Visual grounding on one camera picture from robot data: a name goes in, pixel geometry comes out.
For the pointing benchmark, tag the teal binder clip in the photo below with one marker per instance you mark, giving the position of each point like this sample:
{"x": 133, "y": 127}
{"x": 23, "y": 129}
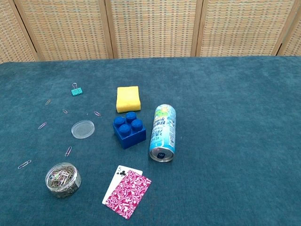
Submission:
{"x": 77, "y": 91}

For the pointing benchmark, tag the clear round plastic lid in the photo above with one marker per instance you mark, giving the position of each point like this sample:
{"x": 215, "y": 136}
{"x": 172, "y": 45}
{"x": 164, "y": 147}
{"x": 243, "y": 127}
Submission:
{"x": 82, "y": 129}

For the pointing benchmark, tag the silver paperclip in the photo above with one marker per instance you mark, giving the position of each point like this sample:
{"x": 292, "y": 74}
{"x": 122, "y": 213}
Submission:
{"x": 42, "y": 125}
{"x": 97, "y": 113}
{"x": 68, "y": 151}
{"x": 48, "y": 102}
{"x": 24, "y": 164}
{"x": 65, "y": 111}

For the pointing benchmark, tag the woven wood-framed screen panel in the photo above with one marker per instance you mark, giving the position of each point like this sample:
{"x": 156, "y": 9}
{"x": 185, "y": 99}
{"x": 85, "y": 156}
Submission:
{"x": 152, "y": 28}
{"x": 294, "y": 40}
{"x": 242, "y": 28}
{"x": 63, "y": 28}
{"x": 11, "y": 35}

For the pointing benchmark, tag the yellow sponge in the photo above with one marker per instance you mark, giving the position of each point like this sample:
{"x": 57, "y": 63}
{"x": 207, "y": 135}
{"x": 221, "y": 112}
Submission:
{"x": 128, "y": 99}

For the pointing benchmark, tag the blue building block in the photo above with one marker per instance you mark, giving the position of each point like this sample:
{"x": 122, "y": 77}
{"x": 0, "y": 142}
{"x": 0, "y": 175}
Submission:
{"x": 131, "y": 139}

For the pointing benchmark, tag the clear jar of paperclips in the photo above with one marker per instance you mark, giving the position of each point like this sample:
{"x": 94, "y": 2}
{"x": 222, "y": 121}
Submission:
{"x": 62, "y": 186}

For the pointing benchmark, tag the light blue drink can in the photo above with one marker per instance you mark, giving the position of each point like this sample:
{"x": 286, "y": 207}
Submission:
{"x": 163, "y": 131}

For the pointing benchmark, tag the five of clubs card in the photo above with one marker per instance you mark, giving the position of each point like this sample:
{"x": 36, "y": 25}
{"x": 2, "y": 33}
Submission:
{"x": 115, "y": 181}

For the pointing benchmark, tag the pink patterned playing card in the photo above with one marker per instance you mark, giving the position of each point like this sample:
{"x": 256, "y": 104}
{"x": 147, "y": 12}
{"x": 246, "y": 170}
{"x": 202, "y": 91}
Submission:
{"x": 128, "y": 195}

